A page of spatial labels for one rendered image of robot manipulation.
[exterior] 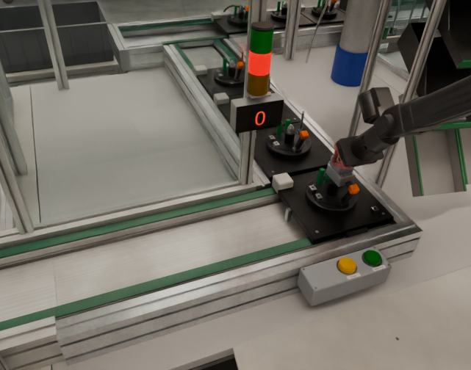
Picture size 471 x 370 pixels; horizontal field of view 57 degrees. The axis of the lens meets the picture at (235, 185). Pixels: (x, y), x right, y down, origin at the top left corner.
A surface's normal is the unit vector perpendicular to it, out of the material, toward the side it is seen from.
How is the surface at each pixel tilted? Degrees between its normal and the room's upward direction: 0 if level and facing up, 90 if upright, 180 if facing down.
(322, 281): 0
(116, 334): 90
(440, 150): 45
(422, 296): 0
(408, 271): 0
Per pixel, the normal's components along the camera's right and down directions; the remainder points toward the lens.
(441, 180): 0.17, -0.10
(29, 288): 0.04, -0.77
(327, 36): 0.37, 0.61
